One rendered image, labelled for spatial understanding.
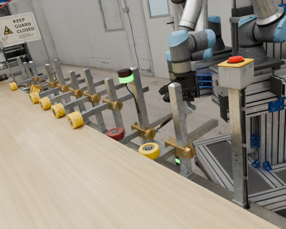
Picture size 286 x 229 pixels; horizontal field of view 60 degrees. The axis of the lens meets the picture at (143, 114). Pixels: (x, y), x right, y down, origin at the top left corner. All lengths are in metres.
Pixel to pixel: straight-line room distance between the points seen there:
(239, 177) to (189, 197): 0.23
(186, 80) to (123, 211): 0.55
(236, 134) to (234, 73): 0.20
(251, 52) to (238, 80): 0.68
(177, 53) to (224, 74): 0.28
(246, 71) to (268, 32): 0.57
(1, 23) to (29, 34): 0.32
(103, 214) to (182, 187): 0.24
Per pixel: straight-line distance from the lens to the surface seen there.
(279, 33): 1.27
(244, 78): 0.74
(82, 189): 0.88
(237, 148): 0.85
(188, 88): 1.01
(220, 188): 1.08
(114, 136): 1.14
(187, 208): 0.72
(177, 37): 0.96
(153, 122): 1.29
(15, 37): 3.50
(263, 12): 1.26
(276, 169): 1.98
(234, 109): 0.79
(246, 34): 1.38
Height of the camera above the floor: 1.41
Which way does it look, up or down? 23 degrees down
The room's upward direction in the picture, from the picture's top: 12 degrees counter-clockwise
